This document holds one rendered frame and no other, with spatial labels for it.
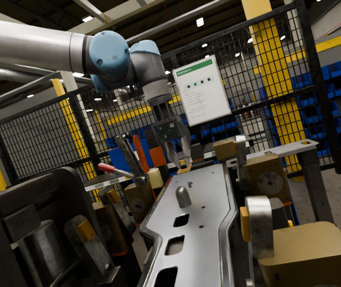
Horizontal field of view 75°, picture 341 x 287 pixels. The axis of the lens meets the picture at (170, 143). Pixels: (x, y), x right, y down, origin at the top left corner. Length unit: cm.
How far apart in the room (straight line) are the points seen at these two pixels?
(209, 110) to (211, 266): 93
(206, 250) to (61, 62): 43
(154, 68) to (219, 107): 64
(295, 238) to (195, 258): 15
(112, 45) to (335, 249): 44
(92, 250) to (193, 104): 92
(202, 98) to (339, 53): 177
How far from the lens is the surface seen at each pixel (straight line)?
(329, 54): 268
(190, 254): 39
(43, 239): 45
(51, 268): 47
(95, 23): 496
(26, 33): 52
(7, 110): 318
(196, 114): 119
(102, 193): 55
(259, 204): 25
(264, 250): 27
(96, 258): 44
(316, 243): 29
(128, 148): 72
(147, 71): 61
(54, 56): 50
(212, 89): 119
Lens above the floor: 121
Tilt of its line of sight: 6 degrees down
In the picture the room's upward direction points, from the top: 18 degrees counter-clockwise
